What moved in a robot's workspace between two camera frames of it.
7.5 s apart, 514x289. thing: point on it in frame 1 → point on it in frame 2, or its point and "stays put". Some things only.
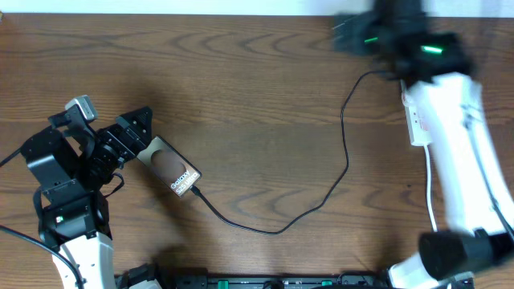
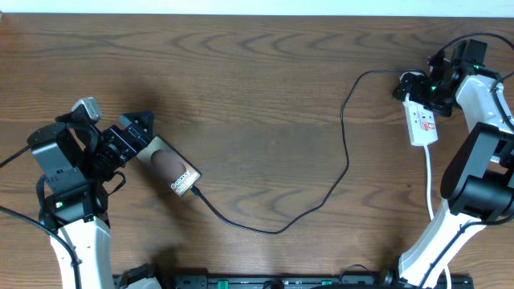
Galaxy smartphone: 169,167 stays put
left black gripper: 127,134 stays put
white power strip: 418,135 stays put
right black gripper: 364,22 → 405,84
